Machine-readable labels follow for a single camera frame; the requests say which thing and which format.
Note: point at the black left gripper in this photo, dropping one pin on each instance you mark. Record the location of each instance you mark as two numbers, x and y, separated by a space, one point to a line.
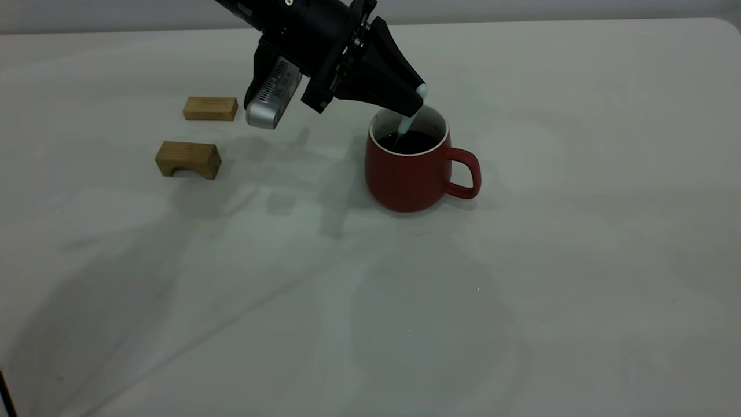
315 35

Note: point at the red ceramic mug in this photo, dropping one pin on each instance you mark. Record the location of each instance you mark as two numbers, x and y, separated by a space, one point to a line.
405 179

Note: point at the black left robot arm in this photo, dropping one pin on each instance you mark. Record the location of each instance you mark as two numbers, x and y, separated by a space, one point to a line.
243 8

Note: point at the dark coffee liquid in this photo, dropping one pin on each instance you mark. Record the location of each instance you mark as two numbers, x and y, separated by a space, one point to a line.
419 143

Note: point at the flat wooden block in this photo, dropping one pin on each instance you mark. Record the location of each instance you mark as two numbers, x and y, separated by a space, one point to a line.
211 109

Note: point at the arched wooden block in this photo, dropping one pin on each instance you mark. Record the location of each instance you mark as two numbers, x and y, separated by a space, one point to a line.
191 155

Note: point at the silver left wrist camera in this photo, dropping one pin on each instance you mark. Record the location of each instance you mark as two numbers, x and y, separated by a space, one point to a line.
272 101

